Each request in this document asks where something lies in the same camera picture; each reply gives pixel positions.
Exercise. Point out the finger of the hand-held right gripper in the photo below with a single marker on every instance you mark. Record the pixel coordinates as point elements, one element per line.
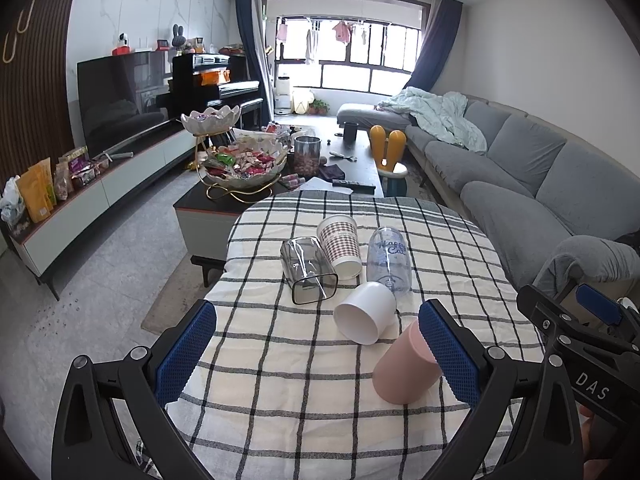
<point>542,310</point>
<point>597,305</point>

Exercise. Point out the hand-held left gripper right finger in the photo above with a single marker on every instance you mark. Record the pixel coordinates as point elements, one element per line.
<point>450,355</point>

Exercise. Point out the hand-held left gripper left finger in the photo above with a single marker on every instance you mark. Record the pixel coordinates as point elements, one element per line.
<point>187,352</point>

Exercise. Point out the pink cup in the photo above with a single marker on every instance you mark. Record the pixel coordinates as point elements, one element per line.
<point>400,370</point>

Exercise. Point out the white cup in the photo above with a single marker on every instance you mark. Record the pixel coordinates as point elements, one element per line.
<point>367,305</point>

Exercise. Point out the clear cup with blue print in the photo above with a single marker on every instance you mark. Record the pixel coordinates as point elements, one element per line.
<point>387,270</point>

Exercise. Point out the clear square glass cup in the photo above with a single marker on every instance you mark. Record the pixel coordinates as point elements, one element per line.
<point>305,265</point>

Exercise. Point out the checked paper cup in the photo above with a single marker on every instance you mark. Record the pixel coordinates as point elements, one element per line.
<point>340,245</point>

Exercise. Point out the black cup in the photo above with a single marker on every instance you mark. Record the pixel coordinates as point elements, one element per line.
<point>350,134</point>

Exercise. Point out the black checked white tablecloth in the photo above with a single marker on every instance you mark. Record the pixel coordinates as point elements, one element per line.
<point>280,360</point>

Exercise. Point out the dark coffee table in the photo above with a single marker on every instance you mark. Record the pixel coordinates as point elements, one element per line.
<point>200,220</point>

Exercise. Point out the grey sofa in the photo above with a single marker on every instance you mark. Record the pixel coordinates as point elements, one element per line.
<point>515,160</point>

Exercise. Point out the white television cabinet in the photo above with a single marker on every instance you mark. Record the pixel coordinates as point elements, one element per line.
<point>115,185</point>

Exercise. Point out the stool with yellow ears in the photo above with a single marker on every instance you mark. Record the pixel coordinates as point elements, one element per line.
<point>392,172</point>

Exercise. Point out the tiered white candy bowl stand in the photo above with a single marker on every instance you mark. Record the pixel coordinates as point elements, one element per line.
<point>245,165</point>

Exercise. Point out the black remote control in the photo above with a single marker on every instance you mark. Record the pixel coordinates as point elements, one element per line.
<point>352,184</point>

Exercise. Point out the white paper sheet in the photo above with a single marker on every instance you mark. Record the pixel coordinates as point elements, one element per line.
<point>315,185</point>

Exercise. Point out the row of snack packets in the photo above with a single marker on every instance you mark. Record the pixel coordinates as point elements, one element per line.
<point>75,170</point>

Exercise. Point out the dark cloth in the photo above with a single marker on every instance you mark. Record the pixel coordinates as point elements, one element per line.
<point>330,171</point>

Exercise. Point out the yellow snack packet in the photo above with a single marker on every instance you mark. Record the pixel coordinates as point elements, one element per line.
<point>37,190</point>

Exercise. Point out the light green blanket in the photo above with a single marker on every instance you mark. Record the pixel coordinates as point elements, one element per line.
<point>440,110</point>

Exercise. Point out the clear jar of nuts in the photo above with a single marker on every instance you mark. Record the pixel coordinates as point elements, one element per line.
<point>306,157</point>

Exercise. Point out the white plastic bag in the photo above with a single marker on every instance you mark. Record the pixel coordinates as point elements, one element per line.
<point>11,202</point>

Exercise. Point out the flat screen television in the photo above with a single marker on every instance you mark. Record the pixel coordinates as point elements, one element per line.
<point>120,100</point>

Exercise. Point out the black piano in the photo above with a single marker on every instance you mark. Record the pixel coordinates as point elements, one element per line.
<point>210,90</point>

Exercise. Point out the cream round bin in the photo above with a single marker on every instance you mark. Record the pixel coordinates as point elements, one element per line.
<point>302,102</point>

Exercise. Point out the white air purifier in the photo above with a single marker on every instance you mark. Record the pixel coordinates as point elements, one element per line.
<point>282,92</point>

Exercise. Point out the potted plant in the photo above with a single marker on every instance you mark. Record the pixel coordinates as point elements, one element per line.
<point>320,107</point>

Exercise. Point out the blue curtain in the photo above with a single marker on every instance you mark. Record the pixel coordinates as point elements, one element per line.
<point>252,50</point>
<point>437,45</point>

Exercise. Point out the grey rabbit figure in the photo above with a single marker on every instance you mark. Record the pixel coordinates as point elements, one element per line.
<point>177,37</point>

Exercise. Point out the white hanging garment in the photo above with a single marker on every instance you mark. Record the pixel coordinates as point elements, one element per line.
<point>311,47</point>

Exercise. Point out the pink hanging garment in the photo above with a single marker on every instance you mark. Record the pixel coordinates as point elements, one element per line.
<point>282,32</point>
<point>342,32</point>

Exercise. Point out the white security camera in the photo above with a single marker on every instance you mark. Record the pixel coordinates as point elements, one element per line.
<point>123,40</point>

